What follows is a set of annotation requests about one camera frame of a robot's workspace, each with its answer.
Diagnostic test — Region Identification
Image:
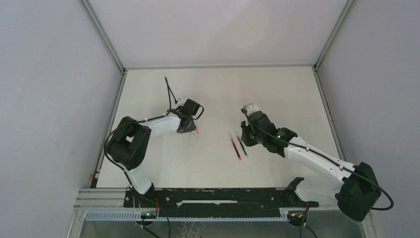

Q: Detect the black pen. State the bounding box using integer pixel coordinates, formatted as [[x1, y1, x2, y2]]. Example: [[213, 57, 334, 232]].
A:
[[238, 139, 249, 158]]

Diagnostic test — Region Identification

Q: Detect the red pen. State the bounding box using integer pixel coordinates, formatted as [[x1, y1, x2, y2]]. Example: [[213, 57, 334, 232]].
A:
[[230, 137, 242, 161]]

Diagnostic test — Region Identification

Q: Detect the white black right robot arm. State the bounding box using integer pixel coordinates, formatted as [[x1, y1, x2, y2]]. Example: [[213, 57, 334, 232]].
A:
[[241, 104, 384, 222]]

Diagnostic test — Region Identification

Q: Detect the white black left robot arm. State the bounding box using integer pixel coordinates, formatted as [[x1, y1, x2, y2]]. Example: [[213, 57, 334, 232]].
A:
[[103, 98, 204, 207]]

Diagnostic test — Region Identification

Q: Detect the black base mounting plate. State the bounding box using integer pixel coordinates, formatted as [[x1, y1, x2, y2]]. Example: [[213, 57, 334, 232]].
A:
[[123, 187, 318, 219]]

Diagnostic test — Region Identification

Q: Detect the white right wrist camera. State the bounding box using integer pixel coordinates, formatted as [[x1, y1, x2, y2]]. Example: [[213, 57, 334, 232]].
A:
[[242, 104, 260, 116]]

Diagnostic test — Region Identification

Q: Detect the black right camera cable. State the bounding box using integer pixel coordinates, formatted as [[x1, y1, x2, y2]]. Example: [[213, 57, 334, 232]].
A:
[[243, 110, 394, 212]]

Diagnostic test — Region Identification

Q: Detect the aluminium frame rail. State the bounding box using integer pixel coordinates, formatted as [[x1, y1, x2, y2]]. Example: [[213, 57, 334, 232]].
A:
[[312, 66, 348, 162]]

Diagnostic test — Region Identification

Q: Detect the white slotted cable duct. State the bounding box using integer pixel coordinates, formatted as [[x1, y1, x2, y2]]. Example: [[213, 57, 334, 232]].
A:
[[84, 210, 289, 222]]

